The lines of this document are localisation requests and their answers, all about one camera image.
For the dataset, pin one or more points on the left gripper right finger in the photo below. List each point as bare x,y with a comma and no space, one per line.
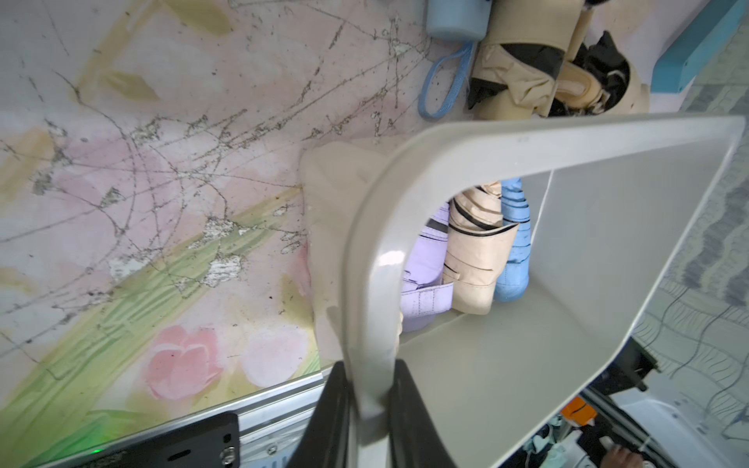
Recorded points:
414,440

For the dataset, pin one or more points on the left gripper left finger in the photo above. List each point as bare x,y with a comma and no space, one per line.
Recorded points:
324,443

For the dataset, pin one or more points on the lilac umbrella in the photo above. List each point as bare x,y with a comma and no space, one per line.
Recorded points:
424,295

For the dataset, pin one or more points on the beige umbrella black stripes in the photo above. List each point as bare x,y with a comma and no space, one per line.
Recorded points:
479,246

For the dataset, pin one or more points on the white plastic storage box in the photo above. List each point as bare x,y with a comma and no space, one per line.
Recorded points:
613,198

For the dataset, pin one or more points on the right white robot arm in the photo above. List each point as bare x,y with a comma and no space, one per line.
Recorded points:
670,421

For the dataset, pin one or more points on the beige umbrella black lining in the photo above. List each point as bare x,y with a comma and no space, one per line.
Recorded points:
517,65

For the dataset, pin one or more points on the pink floral table mat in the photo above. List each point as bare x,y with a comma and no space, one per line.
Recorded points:
153,244

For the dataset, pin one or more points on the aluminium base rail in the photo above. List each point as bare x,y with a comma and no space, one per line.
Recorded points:
262,430

